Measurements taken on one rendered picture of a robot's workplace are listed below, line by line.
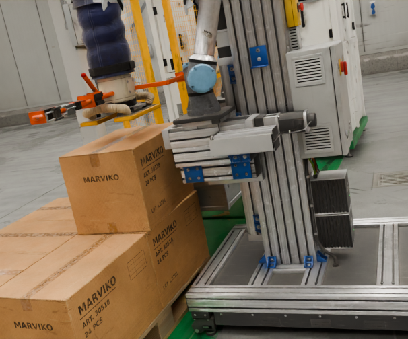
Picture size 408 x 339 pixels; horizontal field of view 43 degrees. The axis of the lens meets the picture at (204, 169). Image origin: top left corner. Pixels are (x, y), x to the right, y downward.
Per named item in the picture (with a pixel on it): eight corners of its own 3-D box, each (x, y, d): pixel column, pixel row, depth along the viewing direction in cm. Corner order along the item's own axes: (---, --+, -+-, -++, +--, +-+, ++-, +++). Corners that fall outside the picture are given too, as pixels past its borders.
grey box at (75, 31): (88, 44, 394) (79, 4, 387) (93, 43, 392) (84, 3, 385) (72, 46, 377) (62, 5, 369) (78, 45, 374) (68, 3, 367)
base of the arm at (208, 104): (225, 107, 233) (221, 85, 230) (215, 114, 219) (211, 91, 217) (194, 111, 238) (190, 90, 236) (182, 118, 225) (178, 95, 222)
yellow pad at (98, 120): (114, 114, 280) (112, 104, 279) (130, 111, 277) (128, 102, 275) (80, 127, 250) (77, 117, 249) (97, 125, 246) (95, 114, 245)
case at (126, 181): (132, 194, 306) (117, 129, 297) (194, 189, 292) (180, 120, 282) (78, 235, 252) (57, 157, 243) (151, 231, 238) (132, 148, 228)
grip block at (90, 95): (87, 105, 240) (85, 93, 239) (106, 103, 237) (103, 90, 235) (78, 109, 233) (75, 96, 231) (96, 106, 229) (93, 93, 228)
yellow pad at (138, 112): (145, 109, 273) (143, 99, 272) (161, 106, 270) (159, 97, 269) (114, 122, 243) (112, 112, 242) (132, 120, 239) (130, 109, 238)
